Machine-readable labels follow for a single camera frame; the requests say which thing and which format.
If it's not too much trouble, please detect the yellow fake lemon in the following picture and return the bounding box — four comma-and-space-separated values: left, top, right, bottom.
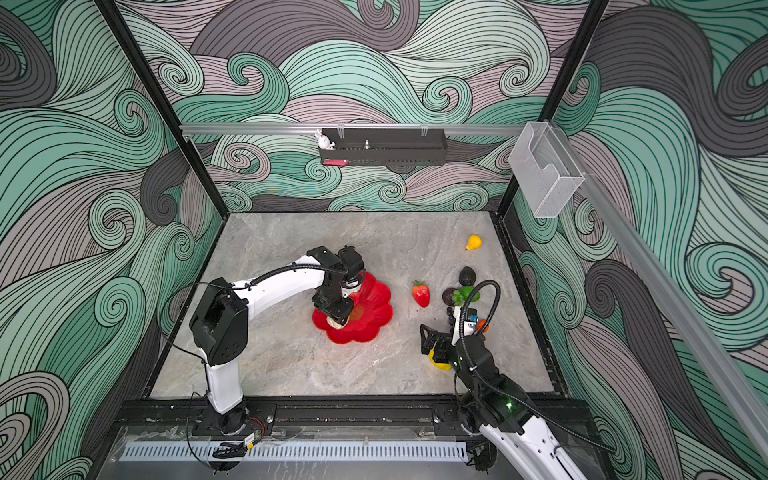
428, 350, 453, 371

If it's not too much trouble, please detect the red flower-shaped fruit bowl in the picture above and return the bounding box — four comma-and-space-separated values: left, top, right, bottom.
312, 273, 394, 345

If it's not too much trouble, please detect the dark fake avocado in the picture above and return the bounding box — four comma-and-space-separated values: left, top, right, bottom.
459, 266, 477, 287

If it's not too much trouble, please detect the beige fake pear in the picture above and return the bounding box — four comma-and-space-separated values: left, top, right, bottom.
327, 316, 349, 330

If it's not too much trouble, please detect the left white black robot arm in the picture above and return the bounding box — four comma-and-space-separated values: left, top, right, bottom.
189, 246, 365, 416

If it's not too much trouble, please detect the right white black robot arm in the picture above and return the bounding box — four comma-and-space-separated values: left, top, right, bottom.
419, 324, 586, 479

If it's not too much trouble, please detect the dark fake grape bunch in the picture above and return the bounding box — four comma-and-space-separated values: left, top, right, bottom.
446, 307, 456, 329

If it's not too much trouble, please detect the red fake strawberry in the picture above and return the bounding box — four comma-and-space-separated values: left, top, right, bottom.
411, 281, 431, 308

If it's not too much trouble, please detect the green fake lime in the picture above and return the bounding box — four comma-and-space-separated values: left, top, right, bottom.
452, 286, 474, 306

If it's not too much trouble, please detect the small yellow fake pear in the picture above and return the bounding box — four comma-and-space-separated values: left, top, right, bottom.
465, 235, 483, 251

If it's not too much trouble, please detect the small white rabbit figurine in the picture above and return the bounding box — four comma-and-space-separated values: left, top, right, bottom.
314, 129, 335, 150

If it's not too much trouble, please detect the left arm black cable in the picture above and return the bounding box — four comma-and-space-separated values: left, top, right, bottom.
161, 262, 349, 367

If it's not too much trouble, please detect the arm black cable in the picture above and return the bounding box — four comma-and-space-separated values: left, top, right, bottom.
161, 262, 349, 367
452, 279, 616, 454

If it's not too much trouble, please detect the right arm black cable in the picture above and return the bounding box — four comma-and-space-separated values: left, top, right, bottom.
452, 279, 616, 454

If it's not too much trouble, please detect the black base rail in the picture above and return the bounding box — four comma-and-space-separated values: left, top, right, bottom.
116, 394, 466, 436

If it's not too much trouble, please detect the black wall shelf tray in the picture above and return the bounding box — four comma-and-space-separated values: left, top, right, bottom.
318, 127, 448, 168

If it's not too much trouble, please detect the white perforated cable duct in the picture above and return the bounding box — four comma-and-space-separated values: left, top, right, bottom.
118, 440, 468, 463

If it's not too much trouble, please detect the clear acrylic wall holder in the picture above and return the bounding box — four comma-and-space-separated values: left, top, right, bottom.
508, 122, 584, 219

